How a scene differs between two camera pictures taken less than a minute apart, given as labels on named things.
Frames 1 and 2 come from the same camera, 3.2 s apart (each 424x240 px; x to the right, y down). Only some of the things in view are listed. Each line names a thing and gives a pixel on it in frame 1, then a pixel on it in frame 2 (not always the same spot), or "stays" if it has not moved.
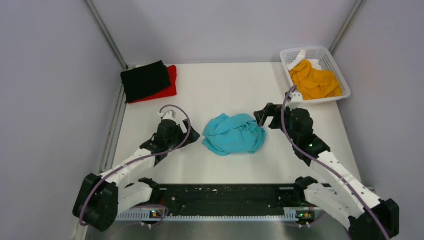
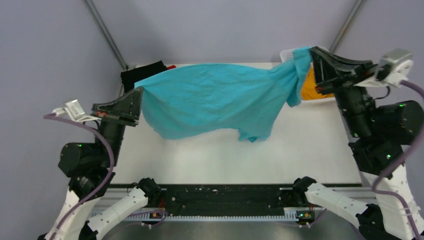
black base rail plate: (224, 199) stays
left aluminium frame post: (98, 19) stays
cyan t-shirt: (228, 135) → (205, 99)
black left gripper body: (179, 136) → (109, 120)
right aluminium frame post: (346, 26) stays
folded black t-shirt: (142, 80) stays
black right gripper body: (277, 122) → (363, 72)
